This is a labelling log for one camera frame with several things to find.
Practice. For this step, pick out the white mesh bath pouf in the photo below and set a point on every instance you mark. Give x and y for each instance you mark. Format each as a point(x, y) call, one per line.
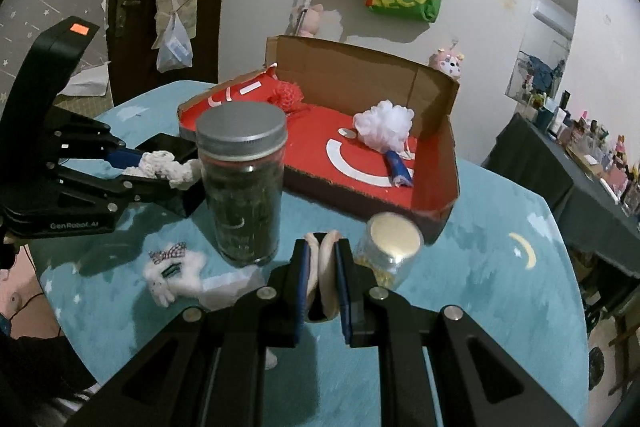
point(384, 127)

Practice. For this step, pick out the pink plush on wall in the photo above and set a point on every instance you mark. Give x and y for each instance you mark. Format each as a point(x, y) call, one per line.
point(447, 61)

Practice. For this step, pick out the white tissue cloth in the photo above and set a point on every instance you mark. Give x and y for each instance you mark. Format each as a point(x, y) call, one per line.
point(224, 290)

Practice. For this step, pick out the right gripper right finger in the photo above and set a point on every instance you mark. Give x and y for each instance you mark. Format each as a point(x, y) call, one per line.
point(366, 308)

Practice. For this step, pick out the pink plush with stick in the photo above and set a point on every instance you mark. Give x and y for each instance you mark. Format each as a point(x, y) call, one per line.
point(305, 21)

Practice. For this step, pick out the dark green clothed table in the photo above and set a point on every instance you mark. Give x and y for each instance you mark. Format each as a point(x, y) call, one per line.
point(587, 217)

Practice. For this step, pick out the white knotted rope toy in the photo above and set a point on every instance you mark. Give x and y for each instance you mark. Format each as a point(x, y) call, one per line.
point(162, 165)

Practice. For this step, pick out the wall mirror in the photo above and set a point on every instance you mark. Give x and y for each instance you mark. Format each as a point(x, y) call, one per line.
point(544, 50)

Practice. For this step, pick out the red-lined cardboard box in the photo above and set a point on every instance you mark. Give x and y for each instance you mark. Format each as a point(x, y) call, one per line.
point(324, 158)

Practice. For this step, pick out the small jar yellow beads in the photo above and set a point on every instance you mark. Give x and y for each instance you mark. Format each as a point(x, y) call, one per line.
point(388, 247)

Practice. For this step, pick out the white plush bunny with bow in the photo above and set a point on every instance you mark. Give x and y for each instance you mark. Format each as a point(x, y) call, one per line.
point(174, 272)

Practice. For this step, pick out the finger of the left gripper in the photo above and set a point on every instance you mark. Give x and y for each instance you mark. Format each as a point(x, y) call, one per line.
point(150, 194)
point(127, 156)

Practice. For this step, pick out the red foam net sleeve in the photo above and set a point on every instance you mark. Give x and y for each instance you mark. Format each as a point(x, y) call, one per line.
point(287, 96)

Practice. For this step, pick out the blue cloth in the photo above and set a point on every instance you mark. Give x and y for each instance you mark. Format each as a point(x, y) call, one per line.
point(399, 174)

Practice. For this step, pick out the plastic bag on door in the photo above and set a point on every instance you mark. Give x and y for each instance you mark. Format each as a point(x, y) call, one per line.
point(175, 51)

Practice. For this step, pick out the dark jar with metal lid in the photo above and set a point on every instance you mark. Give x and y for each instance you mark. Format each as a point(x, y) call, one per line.
point(241, 147)

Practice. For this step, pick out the beige powder puff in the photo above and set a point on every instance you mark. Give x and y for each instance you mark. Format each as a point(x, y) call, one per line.
point(322, 303)

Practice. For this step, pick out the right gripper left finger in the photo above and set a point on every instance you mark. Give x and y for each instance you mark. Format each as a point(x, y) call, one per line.
point(274, 313)

